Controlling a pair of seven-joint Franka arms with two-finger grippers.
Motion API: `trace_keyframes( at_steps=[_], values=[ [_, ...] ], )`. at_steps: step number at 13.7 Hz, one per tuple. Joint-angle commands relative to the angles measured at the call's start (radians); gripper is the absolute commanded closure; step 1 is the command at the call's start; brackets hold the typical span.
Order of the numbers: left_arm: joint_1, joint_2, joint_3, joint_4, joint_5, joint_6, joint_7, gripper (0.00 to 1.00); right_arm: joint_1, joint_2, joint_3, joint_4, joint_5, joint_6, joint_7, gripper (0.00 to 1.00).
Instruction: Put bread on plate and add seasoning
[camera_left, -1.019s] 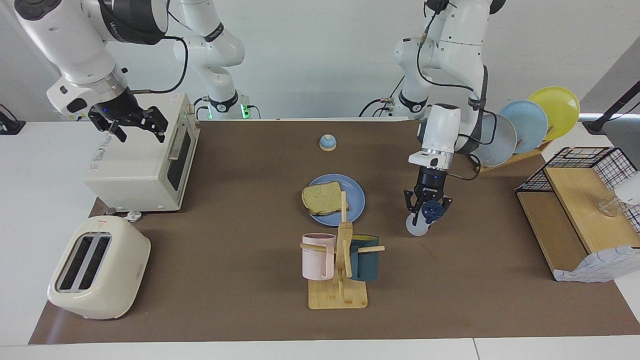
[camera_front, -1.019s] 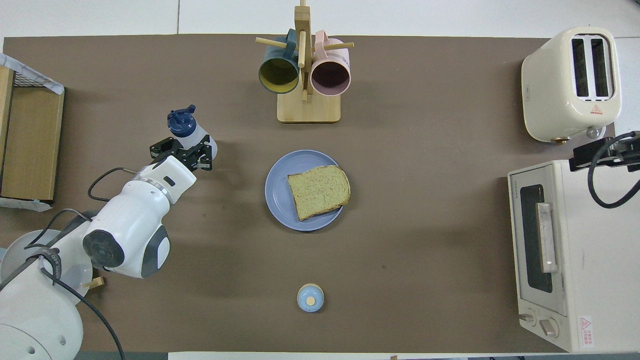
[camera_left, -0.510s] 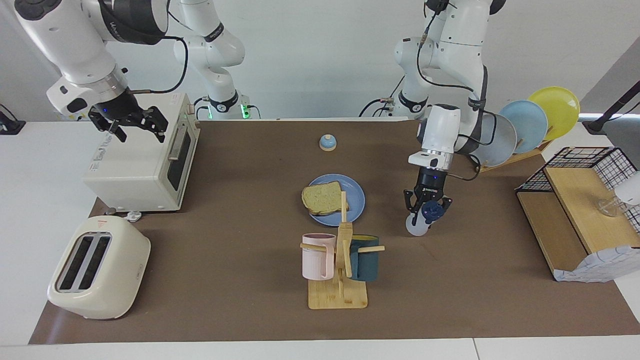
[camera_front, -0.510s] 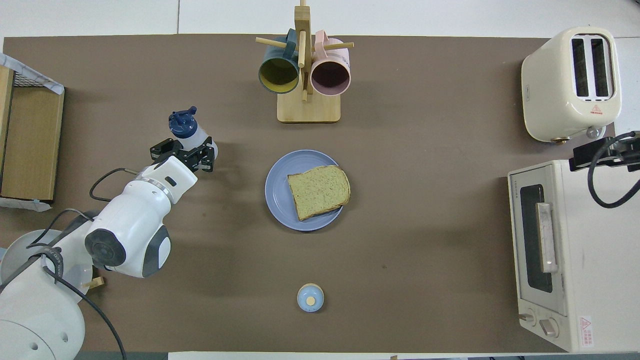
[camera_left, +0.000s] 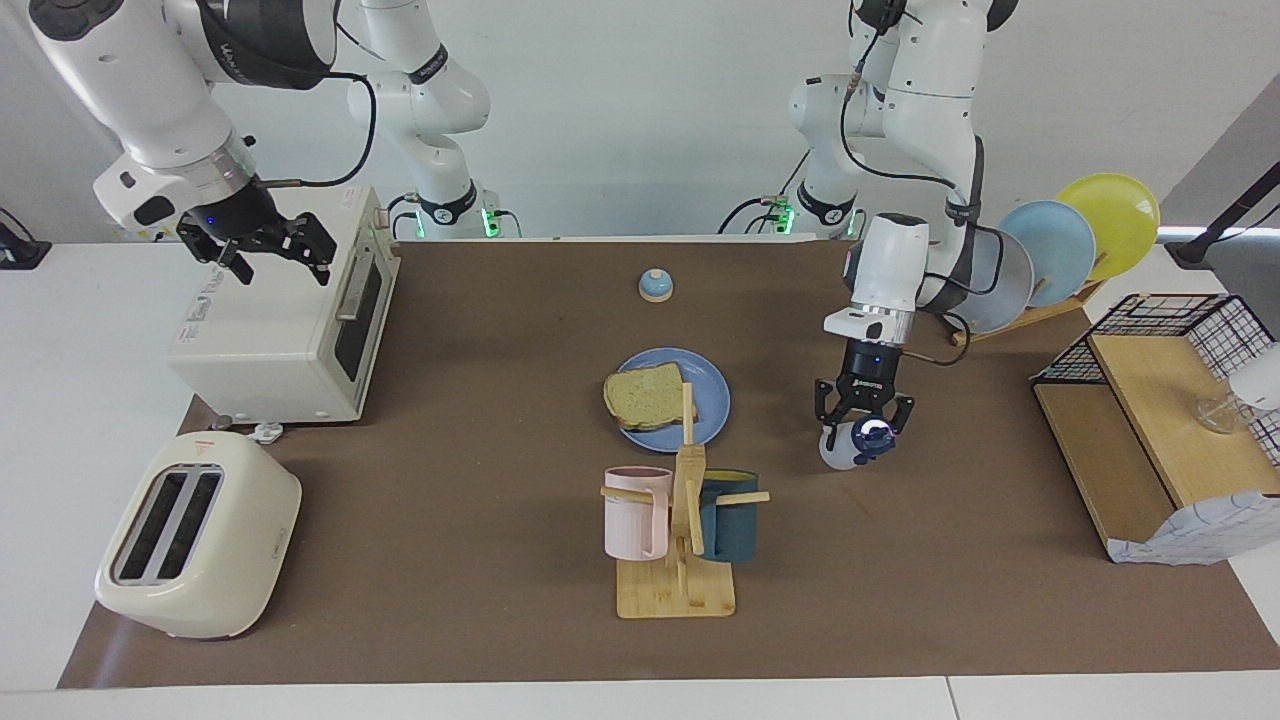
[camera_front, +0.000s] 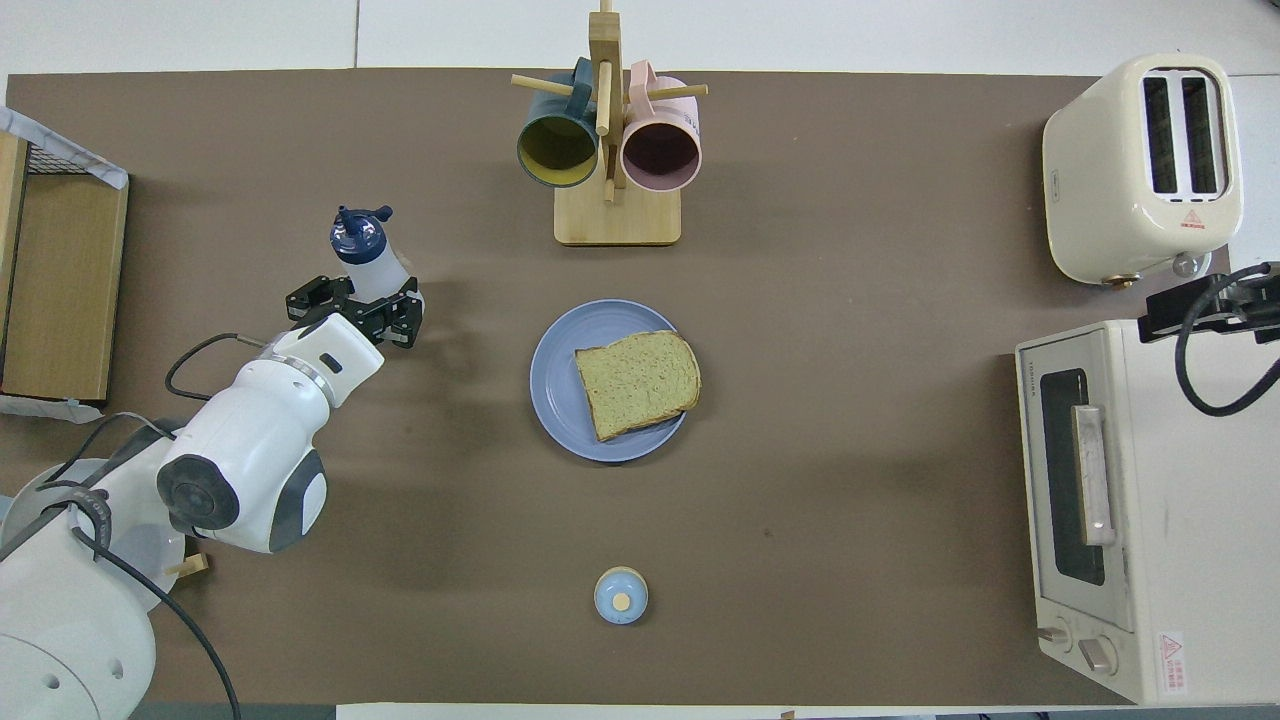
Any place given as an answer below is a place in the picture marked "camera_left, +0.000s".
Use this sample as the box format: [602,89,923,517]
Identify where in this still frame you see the wooden shelf unit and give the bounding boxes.
[1032,333,1280,561]

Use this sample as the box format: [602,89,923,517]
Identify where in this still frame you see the white bottle with blue cap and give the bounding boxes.
[818,417,898,472]

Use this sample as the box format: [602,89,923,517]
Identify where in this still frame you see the pink ribbed mug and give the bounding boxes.
[603,466,673,562]

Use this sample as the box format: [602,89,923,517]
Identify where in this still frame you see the dark teal mug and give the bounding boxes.
[697,469,760,563]

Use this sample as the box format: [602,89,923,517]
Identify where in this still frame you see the wooden mug tree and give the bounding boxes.
[600,382,772,620]

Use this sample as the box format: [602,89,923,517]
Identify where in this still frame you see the black stand pole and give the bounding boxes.
[1165,160,1280,269]

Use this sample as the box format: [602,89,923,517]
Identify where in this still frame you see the black wire basket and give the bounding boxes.
[1030,293,1280,471]

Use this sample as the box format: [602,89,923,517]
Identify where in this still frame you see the light blue plate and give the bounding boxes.
[998,200,1098,309]

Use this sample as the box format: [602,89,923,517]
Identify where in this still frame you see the wooden plate rack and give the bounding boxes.
[950,278,1106,348]

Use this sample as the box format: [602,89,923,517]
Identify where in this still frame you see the pale grey plate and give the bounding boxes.
[960,228,1035,334]

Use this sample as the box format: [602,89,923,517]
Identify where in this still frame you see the clear drinking glass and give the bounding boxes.
[1193,392,1241,435]

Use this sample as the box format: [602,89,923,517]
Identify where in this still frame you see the cream two-slot toaster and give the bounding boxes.
[95,430,303,641]

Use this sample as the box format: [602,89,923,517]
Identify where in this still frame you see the white patterned cloth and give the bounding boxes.
[1107,490,1280,567]

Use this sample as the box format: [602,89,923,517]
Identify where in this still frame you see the blue round plate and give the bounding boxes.
[608,347,732,453]

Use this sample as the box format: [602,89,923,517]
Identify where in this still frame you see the yellow plate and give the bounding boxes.
[1055,173,1162,284]

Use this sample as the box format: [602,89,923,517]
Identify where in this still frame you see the white rounded device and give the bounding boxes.
[1228,342,1280,413]

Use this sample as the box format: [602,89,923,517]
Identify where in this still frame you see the white toaster oven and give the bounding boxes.
[165,185,401,426]

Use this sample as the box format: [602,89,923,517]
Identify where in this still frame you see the brown table mat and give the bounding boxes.
[57,240,1280,689]

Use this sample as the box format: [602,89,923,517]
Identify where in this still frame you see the black clamp base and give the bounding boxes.
[0,207,53,271]

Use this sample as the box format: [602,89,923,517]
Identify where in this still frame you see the toasted bread slice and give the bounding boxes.
[602,362,699,432]

